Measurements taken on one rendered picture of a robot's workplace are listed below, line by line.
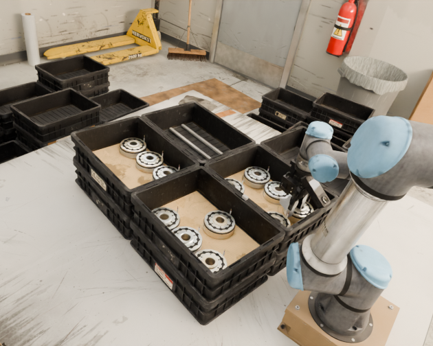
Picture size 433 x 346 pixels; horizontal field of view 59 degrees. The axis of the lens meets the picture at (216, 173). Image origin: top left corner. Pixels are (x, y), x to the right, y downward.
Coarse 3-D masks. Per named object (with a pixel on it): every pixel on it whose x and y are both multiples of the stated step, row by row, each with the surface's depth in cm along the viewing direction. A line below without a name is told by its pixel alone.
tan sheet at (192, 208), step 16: (192, 192) 139; (176, 208) 131; (192, 208) 132; (208, 208) 133; (192, 224) 126; (208, 240) 121; (224, 240) 122; (240, 240) 123; (224, 256) 117; (240, 256) 118
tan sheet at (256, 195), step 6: (234, 174) 152; (240, 174) 152; (240, 180) 149; (270, 180) 152; (246, 186) 147; (246, 192) 144; (252, 192) 144; (258, 192) 145; (252, 198) 141; (258, 198) 142; (264, 198) 142; (258, 204) 139; (264, 204) 140; (270, 204) 140; (270, 210) 138; (276, 210) 138; (282, 210) 139; (294, 222) 134
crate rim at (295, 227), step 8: (256, 144) 153; (232, 152) 146; (240, 152) 147; (272, 152) 150; (216, 160) 140; (280, 160) 147; (208, 168) 135; (320, 184) 138; (240, 192) 127; (328, 192) 135; (248, 200) 124; (336, 200) 132; (328, 208) 129; (272, 216) 120; (312, 216) 123; (280, 224) 117; (296, 224) 119; (304, 224) 122; (288, 232) 116
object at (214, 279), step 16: (176, 176) 128; (144, 208) 114; (256, 208) 122; (160, 224) 110; (272, 224) 117; (176, 240) 106; (272, 240) 111; (192, 256) 102; (256, 256) 108; (208, 272) 99; (224, 272) 100
